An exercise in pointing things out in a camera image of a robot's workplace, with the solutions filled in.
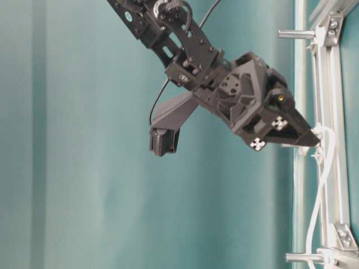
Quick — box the silver metal pin bottom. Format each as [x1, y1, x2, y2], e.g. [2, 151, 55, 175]
[285, 253, 324, 263]

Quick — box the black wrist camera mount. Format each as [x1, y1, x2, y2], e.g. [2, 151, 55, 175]
[150, 92, 199, 156]

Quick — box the silver corner bracket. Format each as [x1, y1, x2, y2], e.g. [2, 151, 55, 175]
[324, 13, 344, 47]
[331, 224, 358, 252]

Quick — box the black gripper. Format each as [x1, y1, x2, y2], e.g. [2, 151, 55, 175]
[194, 52, 320, 151]

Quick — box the white cable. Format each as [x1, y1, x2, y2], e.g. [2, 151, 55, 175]
[304, 126, 337, 260]

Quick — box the silver lower corner bracket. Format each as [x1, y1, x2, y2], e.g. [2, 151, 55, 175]
[331, 224, 358, 252]

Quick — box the silver metal pin corner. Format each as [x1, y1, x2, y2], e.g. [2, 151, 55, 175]
[278, 30, 316, 40]

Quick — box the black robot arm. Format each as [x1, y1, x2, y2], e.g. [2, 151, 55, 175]
[110, 1, 320, 156]

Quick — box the aluminium extrusion frame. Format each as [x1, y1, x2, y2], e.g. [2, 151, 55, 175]
[289, 1, 358, 268]

